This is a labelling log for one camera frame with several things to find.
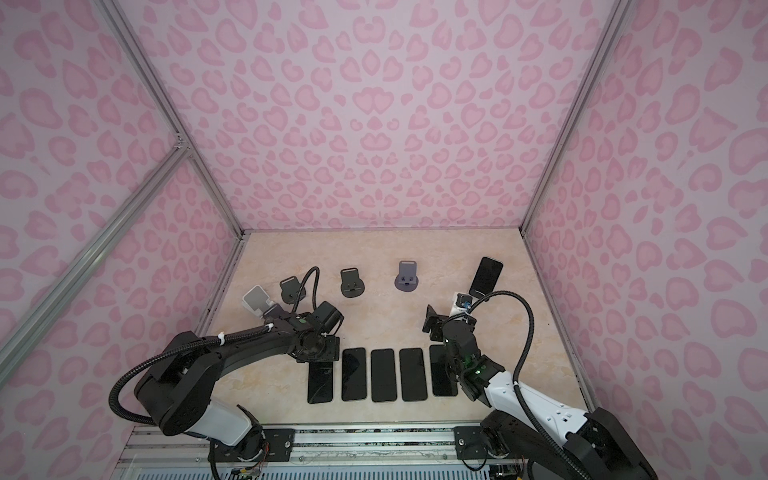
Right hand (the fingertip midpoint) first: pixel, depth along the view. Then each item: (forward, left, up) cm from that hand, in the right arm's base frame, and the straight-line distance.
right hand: (440, 307), depth 83 cm
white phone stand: (+5, +56, -6) cm, 56 cm away
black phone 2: (-15, +7, -13) cm, 21 cm away
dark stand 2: (+15, +9, -9) cm, 20 cm away
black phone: (-18, +33, -10) cm, 38 cm away
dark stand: (+12, +28, -8) cm, 31 cm away
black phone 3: (+14, -16, -5) cm, 22 cm away
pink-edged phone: (-15, +16, -13) cm, 26 cm away
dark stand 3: (+12, +48, -10) cm, 51 cm away
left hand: (-8, +32, -12) cm, 35 cm away
